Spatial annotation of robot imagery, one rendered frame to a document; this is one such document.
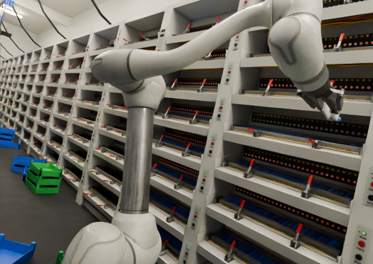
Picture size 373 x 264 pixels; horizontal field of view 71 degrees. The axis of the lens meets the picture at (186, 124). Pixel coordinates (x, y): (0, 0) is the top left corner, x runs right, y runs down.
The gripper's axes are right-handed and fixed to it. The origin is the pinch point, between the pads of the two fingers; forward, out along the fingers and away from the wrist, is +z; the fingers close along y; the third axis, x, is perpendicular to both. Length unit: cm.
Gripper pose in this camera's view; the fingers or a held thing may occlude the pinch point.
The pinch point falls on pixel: (330, 112)
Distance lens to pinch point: 97.2
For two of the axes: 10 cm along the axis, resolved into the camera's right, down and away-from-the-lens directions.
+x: -4.0, 9.0, -1.9
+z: 6.2, 4.2, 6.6
